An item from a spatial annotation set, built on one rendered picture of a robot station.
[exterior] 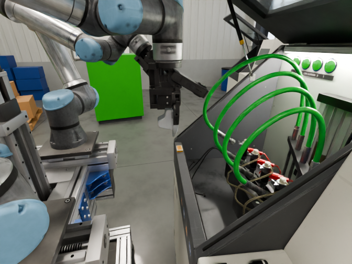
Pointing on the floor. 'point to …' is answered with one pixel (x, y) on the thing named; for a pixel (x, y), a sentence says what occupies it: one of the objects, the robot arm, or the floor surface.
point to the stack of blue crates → (25, 77)
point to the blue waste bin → (225, 79)
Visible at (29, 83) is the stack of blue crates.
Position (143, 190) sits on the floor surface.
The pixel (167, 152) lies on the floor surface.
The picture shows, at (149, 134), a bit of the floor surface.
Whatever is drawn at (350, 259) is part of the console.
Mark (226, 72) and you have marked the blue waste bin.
